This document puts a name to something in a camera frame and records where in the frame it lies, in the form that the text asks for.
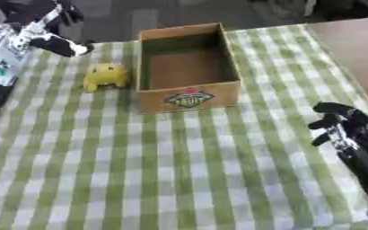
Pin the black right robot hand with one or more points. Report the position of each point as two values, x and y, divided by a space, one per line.
357 131

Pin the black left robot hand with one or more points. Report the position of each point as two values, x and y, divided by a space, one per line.
61 45

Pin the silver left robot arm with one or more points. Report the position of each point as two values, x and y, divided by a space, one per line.
4 64

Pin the tan cardboard box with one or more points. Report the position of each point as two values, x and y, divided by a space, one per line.
189 72

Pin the yellow soft toy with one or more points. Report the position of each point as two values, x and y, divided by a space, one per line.
106 76

